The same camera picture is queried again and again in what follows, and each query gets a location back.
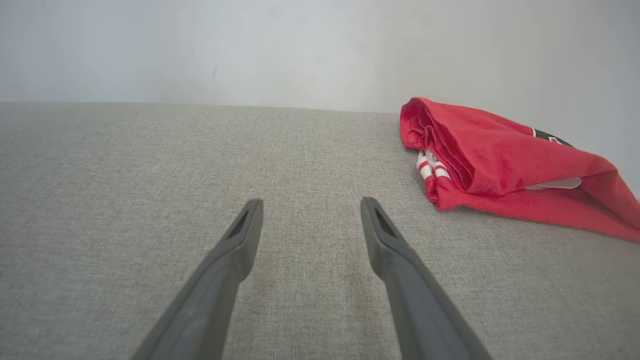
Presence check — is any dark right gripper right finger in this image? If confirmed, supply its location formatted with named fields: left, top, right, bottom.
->
left=360, top=196, right=494, bottom=360

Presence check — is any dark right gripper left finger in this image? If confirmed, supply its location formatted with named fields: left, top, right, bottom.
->
left=130, top=198, right=265, bottom=360

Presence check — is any red jersey with white sleeves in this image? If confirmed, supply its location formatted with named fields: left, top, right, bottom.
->
left=399, top=96, right=640, bottom=244

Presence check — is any grey fabric sofa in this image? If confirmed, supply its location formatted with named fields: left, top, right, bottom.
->
left=0, top=102, right=640, bottom=360

